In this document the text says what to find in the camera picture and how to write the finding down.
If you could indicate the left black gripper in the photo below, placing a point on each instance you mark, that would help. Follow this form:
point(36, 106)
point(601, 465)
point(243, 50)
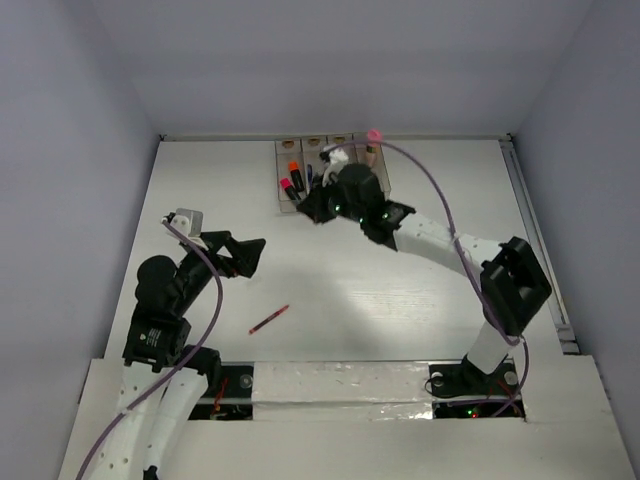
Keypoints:
point(244, 253)

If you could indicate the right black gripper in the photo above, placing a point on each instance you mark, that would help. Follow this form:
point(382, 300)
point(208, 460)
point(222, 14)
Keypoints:
point(313, 205)

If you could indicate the dark purple gel pen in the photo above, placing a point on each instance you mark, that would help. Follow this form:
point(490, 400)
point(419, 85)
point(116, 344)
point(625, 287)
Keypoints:
point(318, 179)

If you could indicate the blue gel pen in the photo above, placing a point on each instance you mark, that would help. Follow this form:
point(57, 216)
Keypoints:
point(309, 176)

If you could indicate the orange highlighter marker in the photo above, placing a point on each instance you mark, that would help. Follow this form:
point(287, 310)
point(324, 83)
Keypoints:
point(296, 177)

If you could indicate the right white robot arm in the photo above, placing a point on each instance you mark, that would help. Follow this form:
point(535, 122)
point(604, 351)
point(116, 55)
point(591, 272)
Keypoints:
point(506, 276)

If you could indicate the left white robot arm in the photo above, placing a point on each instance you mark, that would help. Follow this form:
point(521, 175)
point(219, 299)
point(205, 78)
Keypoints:
point(163, 376)

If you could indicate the pink highlighter marker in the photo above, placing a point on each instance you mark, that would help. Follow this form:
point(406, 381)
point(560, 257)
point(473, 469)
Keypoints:
point(290, 191)

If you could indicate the clear four-compartment organizer tray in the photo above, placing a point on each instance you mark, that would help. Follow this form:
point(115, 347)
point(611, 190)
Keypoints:
point(306, 150)

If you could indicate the red slim pen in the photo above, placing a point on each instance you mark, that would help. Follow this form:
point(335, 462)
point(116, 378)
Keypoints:
point(268, 319)

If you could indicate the pink-capped glue stick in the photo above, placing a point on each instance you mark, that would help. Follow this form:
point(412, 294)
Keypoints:
point(372, 147)

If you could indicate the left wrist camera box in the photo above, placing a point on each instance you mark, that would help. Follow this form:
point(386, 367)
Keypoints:
point(187, 222)

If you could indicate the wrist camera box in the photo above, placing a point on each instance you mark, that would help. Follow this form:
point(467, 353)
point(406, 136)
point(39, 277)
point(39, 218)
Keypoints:
point(187, 222)
point(334, 159)

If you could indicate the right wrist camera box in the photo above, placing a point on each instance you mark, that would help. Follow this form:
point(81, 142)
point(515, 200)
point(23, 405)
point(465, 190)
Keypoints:
point(334, 159)

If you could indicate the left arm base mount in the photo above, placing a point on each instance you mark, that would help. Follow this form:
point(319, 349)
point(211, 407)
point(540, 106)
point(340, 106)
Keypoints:
point(231, 398)

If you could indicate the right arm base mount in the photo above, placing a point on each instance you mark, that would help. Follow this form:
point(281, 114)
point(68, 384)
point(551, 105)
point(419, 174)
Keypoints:
point(458, 391)

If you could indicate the aluminium side rail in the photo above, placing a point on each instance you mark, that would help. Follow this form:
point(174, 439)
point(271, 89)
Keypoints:
point(559, 315)

